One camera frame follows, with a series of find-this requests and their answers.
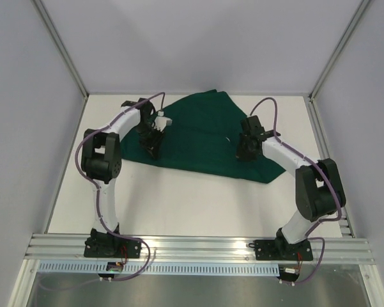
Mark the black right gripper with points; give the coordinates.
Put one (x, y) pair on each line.
(247, 147)

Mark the left aluminium frame post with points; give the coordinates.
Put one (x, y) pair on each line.
(50, 26)

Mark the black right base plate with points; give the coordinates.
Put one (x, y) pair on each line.
(278, 249)

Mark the right aluminium frame post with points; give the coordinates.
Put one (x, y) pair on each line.
(346, 36)

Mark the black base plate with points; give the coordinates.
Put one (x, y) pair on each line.
(111, 247)
(278, 249)

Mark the slotted white cable duct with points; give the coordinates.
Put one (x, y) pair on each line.
(163, 268)

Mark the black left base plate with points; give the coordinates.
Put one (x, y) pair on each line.
(111, 247)

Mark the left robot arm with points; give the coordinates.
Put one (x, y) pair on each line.
(101, 159)

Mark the aluminium front rail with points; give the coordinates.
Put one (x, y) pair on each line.
(67, 246)

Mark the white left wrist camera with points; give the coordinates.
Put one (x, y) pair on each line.
(161, 121)

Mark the aluminium frame post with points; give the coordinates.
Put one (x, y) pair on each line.
(50, 26)
(346, 36)

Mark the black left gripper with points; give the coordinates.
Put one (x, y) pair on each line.
(153, 145)

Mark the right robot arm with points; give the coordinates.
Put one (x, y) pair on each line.
(319, 194)

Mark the dark green surgical drape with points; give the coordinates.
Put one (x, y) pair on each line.
(203, 138)

